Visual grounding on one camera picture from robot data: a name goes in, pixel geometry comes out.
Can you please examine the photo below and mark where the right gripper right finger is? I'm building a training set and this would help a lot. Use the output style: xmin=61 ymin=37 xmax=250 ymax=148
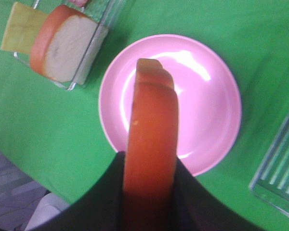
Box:
xmin=172 ymin=160 xmax=260 ymax=231

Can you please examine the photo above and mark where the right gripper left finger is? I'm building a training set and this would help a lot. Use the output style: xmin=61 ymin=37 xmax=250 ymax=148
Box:
xmin=33 ymin=151 xmax=125 ymax=231

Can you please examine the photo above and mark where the bread slice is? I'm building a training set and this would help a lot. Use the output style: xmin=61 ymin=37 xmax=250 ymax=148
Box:
xmin=30 ymin=4 xmax=97 ymax=82
xmin=120 ymin=58 xmax=179 ymax=231

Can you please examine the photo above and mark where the bacon strip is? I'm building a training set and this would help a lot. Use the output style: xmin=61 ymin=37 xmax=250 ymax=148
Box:
xmin=69 ymin=0 xmax=90 ymax=7

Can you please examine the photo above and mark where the right clear plastic tray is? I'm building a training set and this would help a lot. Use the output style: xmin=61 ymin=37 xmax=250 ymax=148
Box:
xmin=249 ymin=113 xmax=289 ymax=217

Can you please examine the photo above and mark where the clear plastic tray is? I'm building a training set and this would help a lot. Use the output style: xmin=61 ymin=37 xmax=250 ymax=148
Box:
xmin=13 ymin=0 xmax=126 ymax=91
xmin=249 ymin=113 xmax=289 ymax=217

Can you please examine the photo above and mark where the green tablecloth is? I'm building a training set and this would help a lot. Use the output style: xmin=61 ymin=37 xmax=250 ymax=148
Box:
xmin=0 ymin=0 xmax=289 ymax=231

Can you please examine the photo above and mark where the pink round plate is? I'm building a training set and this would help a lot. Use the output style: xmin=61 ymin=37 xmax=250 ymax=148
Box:
xmin=99 ymin=34 xmax=242 ymax=176

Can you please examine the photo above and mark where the left clear plastic tray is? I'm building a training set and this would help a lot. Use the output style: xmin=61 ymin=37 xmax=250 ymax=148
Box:
xmin=13 ymin=0 xmax=126 ymax=91

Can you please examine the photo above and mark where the yellow cheese slice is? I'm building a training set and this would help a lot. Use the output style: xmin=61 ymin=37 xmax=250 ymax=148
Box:
xmin=0 ymin=1 xmax=48 ymax=54

